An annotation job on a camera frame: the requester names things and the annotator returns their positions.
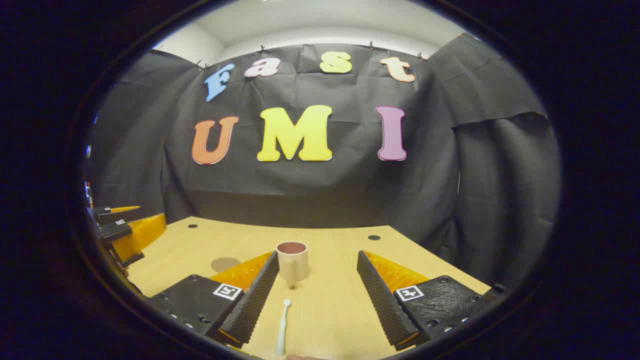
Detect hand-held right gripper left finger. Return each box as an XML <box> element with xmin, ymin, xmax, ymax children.
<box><xmin>148</xmin><ymin>250</ymin><xmax>281</xmax><ymax>350</ymax></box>

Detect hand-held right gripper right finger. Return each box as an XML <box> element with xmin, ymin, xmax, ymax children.
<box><xmin>356</xmin><ymin>250</ymin><xmax>507</xmax><ymax>352</ymax></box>

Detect pale green toothbrush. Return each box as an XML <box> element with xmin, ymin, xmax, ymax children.
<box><xmin>275</xmin><ymin>299</ymin><xmax>292</xmax><ymax>356</ymax></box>

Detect round brown coaster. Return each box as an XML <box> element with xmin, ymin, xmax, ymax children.
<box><xmin>210</xmin><ymin>256</ymin><xmax>242</xmax><ymax>273</ymax></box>

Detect beige cup with handle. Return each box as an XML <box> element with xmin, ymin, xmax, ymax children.
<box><xmin>276</xmin><ymin>241</ymin><xmax>310</xmax><ymax>290</ymax></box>

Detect wooden desktop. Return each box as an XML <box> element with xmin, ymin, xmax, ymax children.
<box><xmin>127</xmin><ymin>216</ymin><xmax>492</xmax><ymax>360</ymax></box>

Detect black backdrop cloth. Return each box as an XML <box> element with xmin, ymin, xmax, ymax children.
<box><xmin>85</xmin><ymin>32</ymin><xmax>562</xmax><ymax>288</ymax></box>

